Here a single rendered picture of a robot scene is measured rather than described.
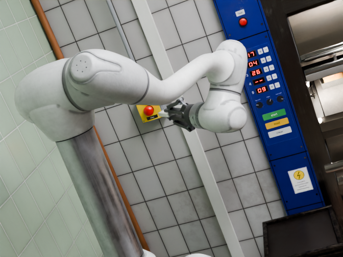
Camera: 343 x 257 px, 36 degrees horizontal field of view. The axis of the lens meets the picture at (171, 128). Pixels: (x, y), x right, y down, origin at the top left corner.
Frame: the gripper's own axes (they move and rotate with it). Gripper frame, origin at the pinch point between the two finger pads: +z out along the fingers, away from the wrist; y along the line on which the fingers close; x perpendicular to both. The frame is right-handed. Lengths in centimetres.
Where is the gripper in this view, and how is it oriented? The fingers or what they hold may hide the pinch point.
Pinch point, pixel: (166, 113)
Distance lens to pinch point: 193.3
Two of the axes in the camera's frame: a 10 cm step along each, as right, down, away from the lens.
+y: 3.5, 8.9, 2.9
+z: -5.4, -0.6, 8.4
